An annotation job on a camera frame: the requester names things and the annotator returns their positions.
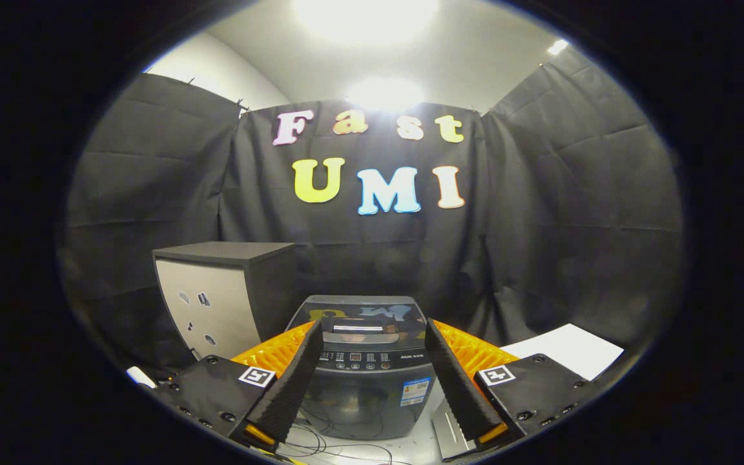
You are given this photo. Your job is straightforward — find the black cable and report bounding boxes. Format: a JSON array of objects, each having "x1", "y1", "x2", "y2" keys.
[{"x1": 278, "y1": 420, "x2": 415, "y2": 465}]

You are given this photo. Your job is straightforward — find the long ceiling light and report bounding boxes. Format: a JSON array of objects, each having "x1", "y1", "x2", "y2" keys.
[{"x1": 345, "y1": 77, "x2": 425, "y2": 112}]

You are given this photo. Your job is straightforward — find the dark grey washing machine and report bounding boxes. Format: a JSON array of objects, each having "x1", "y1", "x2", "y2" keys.
[{"x1": 285, "y1": 295, "x2": 440, "y2": 441}]

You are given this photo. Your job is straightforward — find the black backdrop cloth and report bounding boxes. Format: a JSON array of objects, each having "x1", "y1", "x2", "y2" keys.
[{"x1": 59, "y1": 48, "x2": 686, "y2": 382}]

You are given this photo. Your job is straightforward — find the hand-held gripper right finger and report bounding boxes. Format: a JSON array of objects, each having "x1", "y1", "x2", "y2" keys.
[{"x1": 425, "y1": 318, "x2": 595, "y2": 453}]

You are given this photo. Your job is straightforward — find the small white object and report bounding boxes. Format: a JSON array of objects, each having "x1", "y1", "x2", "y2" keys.
[{"x1": 126, "y1": 366, "x2": 157, "y2": 389}]

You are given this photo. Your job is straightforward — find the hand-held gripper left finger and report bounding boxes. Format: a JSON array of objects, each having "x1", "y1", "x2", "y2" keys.
[{"x1": 152, "y1": 321, "x2": 324, "y2": 451}]

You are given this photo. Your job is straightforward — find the silver metal plate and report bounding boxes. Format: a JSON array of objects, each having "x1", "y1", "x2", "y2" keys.
[{"x1": 431, "y1": 397, "x2": 477, "y2": 461}]

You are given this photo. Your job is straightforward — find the large round ceiling light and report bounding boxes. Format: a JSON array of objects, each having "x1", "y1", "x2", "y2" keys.
[{"x1": 291, "y1": 0, "x2": 441, "y2": 43}]

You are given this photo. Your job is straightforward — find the grey cabinet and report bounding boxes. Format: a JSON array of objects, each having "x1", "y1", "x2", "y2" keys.
[{"x1": 152, "y1": 242, "x2": 296, "y2": 362}]

